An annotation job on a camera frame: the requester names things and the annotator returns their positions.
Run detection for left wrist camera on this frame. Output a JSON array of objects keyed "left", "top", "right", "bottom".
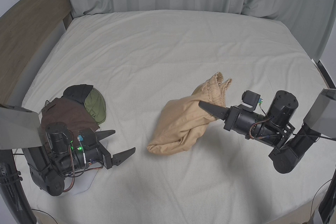
[{"left": 76, "top": 128, "right": 99, "bottom": 151}]

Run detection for tan shorts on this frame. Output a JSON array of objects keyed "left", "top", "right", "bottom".
[{"left": 146, "top": 72, "right": 233, "bottom": 157}]

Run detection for black cable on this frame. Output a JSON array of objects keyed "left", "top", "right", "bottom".
[
  {"left": 31, "top": 208, "right": 57, "bottom": 224},
  {"left": 311, "top": 180, "right": 332, "bottom": 224}
]

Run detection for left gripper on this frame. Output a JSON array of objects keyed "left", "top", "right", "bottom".
[{"left": 75, "top": 129, "right": 136, "bottom": 170}]

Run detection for brown garment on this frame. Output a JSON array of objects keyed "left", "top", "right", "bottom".
[{"left": 41, "top": 97, "right": 102, "bottom": 144}]

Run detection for olive green garment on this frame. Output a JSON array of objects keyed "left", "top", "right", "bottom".
[{"left": 84, "top": 87, "right": 107, "bottom": 124}]

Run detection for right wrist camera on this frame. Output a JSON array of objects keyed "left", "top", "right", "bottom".
[{"left": 241, "top": 90, "right": 261, "bottom": 113}]

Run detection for white garment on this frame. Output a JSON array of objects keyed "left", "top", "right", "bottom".
[{"left": 72, "top": 139, "right": 109, "bottom": 195}]

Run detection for bed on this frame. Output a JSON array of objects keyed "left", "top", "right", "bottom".
[{"left": 0, "top": 0, "right": 336, "bottom": 224}]

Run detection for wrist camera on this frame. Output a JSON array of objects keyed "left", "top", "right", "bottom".
[
  {"left": 76, "top": 128, "right": 99, "bottom": 151},
  {"left": 241, "top": 90, "right": 261, "bottom": 113}
]

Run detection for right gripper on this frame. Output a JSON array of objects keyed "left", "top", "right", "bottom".
[{"left": 198, "top": 101, "right": 266, "bottom": 139}]

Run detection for black garment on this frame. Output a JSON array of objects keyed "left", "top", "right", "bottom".
[{"left": 63, "top": 84, "right": 94, "bottom": 107}]

